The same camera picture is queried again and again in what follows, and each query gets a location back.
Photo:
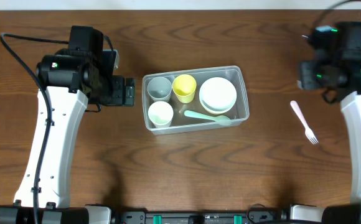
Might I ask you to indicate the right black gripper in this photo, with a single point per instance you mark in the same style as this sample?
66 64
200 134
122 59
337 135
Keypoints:
305 76

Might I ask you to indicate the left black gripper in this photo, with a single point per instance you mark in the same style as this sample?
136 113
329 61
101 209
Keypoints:
129 91

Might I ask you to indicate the grey plastic cup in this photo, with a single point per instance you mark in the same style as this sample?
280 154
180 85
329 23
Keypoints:
160 89

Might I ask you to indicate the white plastic cup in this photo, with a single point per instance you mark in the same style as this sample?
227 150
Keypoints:
161 113

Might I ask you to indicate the yellow plastic cup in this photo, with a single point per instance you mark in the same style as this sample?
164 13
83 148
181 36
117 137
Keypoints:
184 86

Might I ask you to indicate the clear plastic container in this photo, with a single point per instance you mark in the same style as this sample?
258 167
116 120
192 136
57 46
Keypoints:
180 123

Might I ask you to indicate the pink plastic fork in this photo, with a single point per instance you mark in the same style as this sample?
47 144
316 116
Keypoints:
308 131

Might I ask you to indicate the yellow plastic bowl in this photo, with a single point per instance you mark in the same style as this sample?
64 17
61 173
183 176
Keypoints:
215 110

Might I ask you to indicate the white bowl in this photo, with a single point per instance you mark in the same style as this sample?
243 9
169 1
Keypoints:
218 93

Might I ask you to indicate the pale green plastic spoon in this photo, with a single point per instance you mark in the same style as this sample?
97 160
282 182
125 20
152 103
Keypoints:
222 120

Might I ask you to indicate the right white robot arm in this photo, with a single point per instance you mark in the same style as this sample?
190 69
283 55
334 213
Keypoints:
350 107

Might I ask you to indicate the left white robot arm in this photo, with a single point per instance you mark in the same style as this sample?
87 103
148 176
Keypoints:
44 194

